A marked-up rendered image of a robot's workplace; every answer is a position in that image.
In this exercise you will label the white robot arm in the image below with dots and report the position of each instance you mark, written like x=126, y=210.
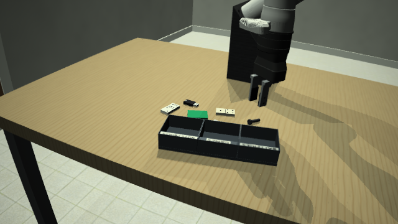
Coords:
x=253, y=9

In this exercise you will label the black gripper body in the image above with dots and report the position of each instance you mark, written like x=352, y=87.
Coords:
x=275, y=29

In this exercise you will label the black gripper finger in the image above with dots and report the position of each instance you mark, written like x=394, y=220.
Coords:
x=254, y=87
x=264, y=93

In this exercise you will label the black usb stick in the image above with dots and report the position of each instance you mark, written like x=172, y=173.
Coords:
x=190, y=103

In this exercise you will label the dark grey rack of labelled bins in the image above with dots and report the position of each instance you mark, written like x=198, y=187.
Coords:
x=220, y=140

